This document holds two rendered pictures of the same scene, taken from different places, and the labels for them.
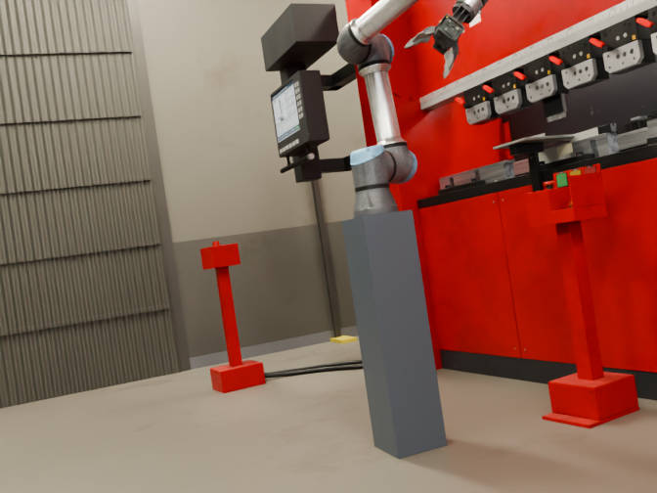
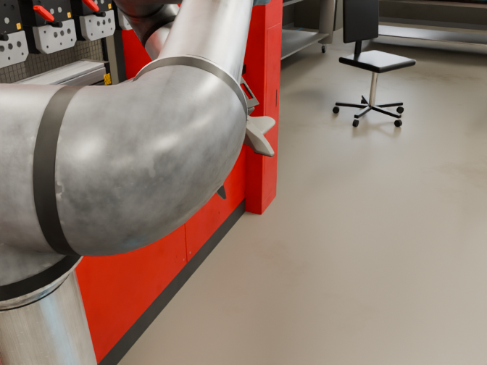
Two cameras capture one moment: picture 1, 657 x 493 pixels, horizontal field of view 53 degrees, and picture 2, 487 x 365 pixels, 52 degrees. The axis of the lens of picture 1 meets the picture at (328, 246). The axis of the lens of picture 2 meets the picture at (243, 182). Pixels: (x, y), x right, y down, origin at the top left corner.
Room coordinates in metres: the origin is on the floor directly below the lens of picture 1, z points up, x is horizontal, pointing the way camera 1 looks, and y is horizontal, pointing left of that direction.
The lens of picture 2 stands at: (2.40, 0.11, 1.51)
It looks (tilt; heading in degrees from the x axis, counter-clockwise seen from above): 27 degrees down; 230
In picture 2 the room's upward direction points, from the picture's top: straight up
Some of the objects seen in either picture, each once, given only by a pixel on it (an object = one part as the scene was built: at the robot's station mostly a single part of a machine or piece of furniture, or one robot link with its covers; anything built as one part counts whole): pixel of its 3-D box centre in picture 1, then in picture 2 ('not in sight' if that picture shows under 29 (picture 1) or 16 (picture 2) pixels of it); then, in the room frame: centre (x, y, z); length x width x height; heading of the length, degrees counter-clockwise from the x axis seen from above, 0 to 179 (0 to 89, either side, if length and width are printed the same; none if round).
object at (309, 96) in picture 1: (298, 115); not in sight; (3.55, 0.06, 1.42); 0.45 x 0.12 x 0.36; 24
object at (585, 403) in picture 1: (588, 397); not in sight; (2.27, -0.80, 0.06); 0.25 x 0.20 x 0.12; 119
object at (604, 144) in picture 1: (572, 155); not in sight; (2.69, -1.03, 0.92); 0.39 x 0.06 x 0.10; 27
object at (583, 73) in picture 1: (583, 63); not in sight; (2.58, -1.08, 1.26); 0.15 x 0.09 x 0.17; 27
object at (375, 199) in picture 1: (373, 201); not in sight; (2.22, -0.17, 0.82); 0.15 x 0.15 x 0.10
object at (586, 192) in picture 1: (563, 196); not in sight; (2.29, -0.83, 0.75); 0.20 x 0.16 x 0.18; 29
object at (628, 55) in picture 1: (627, 45); not in sight; (2.40, -1.17, 1.26); 0.15 x 0.09 x 0.17; 27
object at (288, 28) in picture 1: (306, 98); not in sight; (3.63, 0.00, 1.52); 0.51 x 0.25 x 0.85; 24
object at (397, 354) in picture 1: (393, 331); not in sight; (2.22, -0.17, 0.39); 0.18 x 0.18 x 0.78; 21
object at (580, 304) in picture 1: (579, 299); not in sight; (2.29, -0.83, 0.39); 0.06 x 0.06 x 0.54; 29
